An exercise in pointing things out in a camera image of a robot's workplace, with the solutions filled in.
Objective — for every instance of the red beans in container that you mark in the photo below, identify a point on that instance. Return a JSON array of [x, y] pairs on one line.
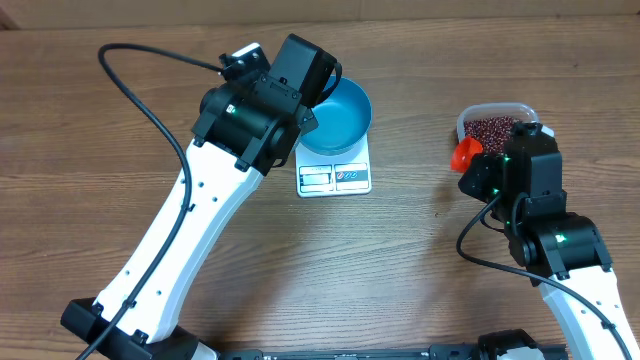
[[491, 132]]

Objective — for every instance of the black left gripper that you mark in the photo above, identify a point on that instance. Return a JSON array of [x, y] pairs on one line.
[[309, 122]]

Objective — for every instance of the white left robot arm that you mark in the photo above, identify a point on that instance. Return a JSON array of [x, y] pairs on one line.
[[246, 126]]

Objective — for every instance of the clear plastic bean container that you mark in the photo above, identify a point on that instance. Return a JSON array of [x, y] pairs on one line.
[[523, 112]]

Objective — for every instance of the beige cardboard back panel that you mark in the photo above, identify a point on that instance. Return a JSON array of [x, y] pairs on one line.
[[70, 14]]

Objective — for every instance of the red plastic measuring scoop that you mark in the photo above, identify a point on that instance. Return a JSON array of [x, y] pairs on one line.
[[464, 153]]

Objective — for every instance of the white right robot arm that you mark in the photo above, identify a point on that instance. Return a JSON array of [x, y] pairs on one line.
[[562, 253]]

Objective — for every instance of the blue metal bowl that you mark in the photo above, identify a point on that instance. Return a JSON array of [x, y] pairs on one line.
[[343, 120]]

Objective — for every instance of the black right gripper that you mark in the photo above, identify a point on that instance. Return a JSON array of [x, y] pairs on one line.
[[482, 171]]

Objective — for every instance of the white digital kitchen scale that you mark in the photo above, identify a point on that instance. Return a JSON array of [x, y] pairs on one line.
[[344, 174]]

